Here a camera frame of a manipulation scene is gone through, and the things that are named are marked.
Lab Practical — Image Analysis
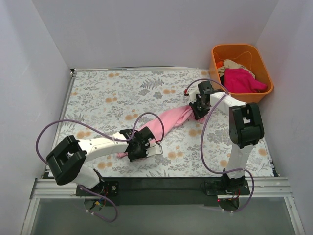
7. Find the aluminium frame rail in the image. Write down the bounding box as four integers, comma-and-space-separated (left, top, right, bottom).
22, 177, 305, 235

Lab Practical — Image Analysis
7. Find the purple cable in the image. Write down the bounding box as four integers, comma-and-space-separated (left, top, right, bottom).
185, 78, 255, 213
36, 112, 167, 223

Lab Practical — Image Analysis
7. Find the floral patterned table mat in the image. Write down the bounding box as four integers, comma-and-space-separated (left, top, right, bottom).
48, 69, 274, 178

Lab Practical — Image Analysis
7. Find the magenta t shirt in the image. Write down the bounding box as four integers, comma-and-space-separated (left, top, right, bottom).
224, 68, 268, 93

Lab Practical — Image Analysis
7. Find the beige garment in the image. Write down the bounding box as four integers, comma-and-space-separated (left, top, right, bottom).
216, 59, 255, 78

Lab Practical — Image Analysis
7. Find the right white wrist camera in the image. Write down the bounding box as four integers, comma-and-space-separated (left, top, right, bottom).
184, 89, 200, 102

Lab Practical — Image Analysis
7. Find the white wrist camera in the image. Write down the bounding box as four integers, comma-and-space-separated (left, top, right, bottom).
184, 89, 200, 102
146, 143, 163, 157

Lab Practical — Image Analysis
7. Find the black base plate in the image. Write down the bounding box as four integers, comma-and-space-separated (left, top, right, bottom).
75, 175, 252, 208

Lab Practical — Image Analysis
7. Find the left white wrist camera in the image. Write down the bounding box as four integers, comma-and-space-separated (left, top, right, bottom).
146, 143, 163, 157

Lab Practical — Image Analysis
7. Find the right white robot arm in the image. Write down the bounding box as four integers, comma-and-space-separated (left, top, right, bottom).
184, 79, 264, 195

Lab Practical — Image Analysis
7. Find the orange plastic bin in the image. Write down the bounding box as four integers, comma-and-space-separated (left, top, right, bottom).
209, 44, 273, 103

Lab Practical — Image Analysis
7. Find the light pink t shirt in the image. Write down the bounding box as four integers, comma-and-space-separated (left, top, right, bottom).
116, 105, 206, 159

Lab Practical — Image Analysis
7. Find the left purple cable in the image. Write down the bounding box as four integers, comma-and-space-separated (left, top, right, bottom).
36, 112, 167, 223

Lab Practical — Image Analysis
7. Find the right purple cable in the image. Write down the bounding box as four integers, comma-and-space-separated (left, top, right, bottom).
185, 78, 255, 213

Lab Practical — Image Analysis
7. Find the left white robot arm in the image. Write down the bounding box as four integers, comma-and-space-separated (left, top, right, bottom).
46, 127, 163, 196

